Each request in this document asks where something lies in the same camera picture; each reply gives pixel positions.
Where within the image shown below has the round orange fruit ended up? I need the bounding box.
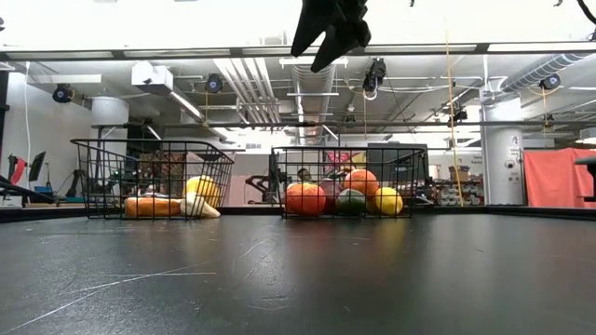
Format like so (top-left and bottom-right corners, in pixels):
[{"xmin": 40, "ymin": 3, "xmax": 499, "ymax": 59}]
[{"xmin": 343, "ymin": 167, "xmax": 381, "ymax": 199}]

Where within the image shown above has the green avocado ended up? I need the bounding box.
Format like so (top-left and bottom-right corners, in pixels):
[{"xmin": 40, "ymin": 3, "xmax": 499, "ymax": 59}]
[{"xmin": 335, "ymin": 188, "xmax": 368, "ymax": 217}]

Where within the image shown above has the yellow lemon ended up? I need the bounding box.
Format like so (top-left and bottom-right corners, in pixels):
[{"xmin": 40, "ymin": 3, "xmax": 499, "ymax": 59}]
[{"xmin": 372, "ymin": 186, "xmax": 405, "ymax": 217}]

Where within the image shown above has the orange tomato with green stem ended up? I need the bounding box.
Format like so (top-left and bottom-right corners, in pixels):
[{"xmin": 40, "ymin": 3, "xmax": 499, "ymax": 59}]
[{"xmin": 284, "ymin": 181, "xmax": 328, "ymax": 218}]

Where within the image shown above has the yellow bell pepper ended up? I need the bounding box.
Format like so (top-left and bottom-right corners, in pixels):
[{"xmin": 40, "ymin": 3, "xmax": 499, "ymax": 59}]
[{"xmin": 184, "ymin": 175, "xmax": 221, "ymax": 209}]

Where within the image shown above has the white garlic bulb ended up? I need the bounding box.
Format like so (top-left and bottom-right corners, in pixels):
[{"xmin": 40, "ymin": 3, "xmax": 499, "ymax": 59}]
[{"xmin": 179, "ymin": 191, "xmax": 222, "ymax": 220}]

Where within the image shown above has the orange carrot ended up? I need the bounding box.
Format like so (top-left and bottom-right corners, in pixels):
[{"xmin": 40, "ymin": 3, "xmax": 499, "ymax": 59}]
[{"xmin": 123, "ymin": 195, "xmax": 183, "ymax": 219}]

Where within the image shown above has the white ceiling box unit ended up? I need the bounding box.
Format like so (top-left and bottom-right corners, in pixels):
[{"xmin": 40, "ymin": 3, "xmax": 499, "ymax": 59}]
[{"xmin": 130, "ymin": 62, "xmax": 174, "ymax": 94}]

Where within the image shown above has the white round column with sign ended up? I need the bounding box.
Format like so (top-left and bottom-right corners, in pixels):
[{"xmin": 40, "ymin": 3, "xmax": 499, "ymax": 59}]
[{"xmin": 481, "ymin": 100, "xmax": 526, "ymax": 206}]

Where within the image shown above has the plain white round column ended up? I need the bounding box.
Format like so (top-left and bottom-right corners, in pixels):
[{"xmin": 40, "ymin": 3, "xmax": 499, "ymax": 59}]
[{"xmin": 90, "ymin": 96, "xmax": 130, "ymax": 141}]

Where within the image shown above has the black table mat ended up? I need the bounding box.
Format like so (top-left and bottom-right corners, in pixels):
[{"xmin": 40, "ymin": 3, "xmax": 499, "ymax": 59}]
[{"xmin": 0, "ymin": 214, "xmax": 596, "ymax": 335}]

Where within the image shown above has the red cloth partition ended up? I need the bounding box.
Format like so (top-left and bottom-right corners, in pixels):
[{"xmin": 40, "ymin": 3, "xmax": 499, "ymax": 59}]
[{"xmin": 523, "ymin": 147, "xmax": 596, "ymax": 209}]

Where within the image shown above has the black background monitor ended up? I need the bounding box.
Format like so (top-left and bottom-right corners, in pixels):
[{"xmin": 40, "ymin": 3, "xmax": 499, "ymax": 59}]
[{"xmin": 28, "ymin": 151, "xmax": 47, "ymax": 182}]

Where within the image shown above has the red black device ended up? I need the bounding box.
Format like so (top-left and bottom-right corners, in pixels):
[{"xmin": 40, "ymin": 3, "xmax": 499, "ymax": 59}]
[{"xmin": 7, "ymin": 154, "xmax": 28, "ymax": 186}]

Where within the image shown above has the black hanging cable reel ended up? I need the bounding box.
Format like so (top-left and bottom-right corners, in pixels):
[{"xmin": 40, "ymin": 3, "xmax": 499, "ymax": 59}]
[{"xmin": 361, "ymin": 58, "xmax": 388, "ymax": 101}]

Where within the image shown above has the black wire basket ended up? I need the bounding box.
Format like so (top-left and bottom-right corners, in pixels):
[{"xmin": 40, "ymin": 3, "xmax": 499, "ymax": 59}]
[
  {"xmin": 70, "ymin": 138, "xmax": 236, "ymax": 221},
  {"xmin": 269, "ymin": 146, "xmax": 427, "ymax": 220}
]

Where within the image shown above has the yellow hanging cord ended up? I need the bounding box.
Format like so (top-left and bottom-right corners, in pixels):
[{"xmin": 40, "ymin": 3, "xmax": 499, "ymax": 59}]
[{"xmin": 444, "ymin": 18, "xmax": 467, "ymax": 206}]

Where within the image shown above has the silver spiral ceiling duct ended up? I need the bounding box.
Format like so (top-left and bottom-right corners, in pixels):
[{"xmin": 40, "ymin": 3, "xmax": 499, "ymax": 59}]
[{"xmin": 501, "ymin": 51, "xmax": 595, "ymax": 93}]

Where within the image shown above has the black curved hose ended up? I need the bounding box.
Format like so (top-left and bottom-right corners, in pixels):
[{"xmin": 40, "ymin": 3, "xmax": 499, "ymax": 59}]
[{"xmin": 0, "ymin": 174, "xmax": 55, "ymax": 205}]

